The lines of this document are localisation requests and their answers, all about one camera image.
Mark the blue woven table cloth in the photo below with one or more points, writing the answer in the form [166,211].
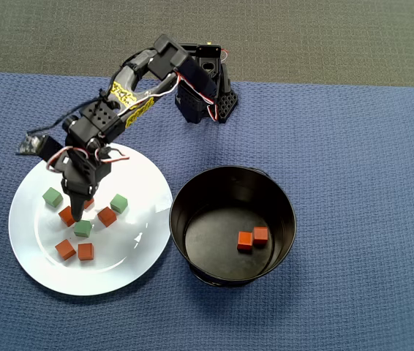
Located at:
[338,183]

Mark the red cube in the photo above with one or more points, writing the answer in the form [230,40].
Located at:
[65,216]
[245,240]
[107,216]
[86,251]
[260,235]
[89,203]
[65,249]

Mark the green cube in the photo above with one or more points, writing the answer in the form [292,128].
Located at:
[52,197]
[82,229]
[119,203]

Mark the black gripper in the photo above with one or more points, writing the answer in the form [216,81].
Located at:
[78,187]

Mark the white round plate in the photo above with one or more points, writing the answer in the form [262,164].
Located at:
[119,263]

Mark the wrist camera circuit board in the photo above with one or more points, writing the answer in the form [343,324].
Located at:
[29,143]

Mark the black metal bucket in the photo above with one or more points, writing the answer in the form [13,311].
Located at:
[229,190]

